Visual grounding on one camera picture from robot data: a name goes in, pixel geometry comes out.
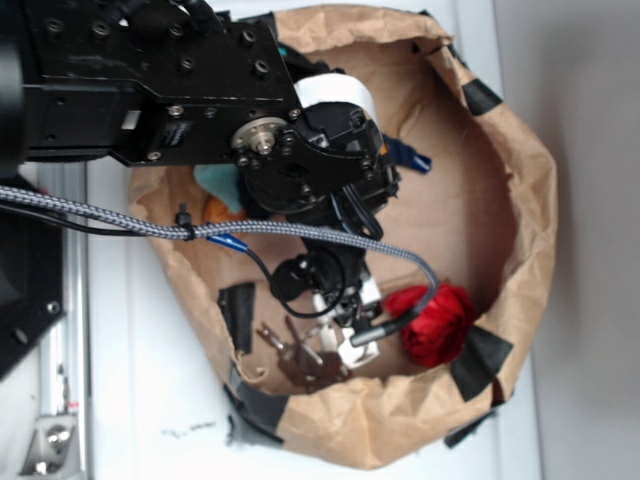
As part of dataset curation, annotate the silver keys bunch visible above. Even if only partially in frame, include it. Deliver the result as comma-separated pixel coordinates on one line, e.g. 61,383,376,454
256,316,356,392

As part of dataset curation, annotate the navy blue rope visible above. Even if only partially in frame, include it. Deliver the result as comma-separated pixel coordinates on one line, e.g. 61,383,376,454
384,132,432,175

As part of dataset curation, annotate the light teal cloth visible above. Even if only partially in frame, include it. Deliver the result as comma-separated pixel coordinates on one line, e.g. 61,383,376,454
193,164,242,214

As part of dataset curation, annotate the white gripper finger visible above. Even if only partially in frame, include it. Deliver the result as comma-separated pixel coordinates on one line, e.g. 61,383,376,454
312,294,338,352
337,328,379,369

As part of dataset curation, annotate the grey braided cable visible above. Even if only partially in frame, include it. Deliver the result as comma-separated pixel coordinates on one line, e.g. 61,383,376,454
0,184,441,347

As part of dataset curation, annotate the brown paper bag bin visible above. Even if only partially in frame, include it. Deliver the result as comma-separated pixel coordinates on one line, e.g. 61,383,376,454
152,5,557,469

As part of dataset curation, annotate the orange seashell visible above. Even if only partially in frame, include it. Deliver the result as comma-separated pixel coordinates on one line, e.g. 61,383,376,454
202,196,247,223

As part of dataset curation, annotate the metal corner bracket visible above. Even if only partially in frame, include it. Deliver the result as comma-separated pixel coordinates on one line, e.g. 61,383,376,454
19,414,81,479

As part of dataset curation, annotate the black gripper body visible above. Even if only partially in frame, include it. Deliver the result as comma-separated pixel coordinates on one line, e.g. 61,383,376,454
269,241,382,330

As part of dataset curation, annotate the thin black cable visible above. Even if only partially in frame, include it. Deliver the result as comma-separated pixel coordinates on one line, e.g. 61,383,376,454
0,202,361,320

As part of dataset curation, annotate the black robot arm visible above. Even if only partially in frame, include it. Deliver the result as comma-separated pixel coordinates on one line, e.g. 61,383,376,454
1,1,399,373

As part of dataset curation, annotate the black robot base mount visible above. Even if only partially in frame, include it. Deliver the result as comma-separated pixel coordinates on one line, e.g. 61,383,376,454
1,212,64,378

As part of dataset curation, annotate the red fabric rose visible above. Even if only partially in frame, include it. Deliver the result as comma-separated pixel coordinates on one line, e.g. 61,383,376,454
396,283,477,369

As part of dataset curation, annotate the aluminium rail frame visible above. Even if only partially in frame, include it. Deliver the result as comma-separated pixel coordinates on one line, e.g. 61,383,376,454
20,164,95,476

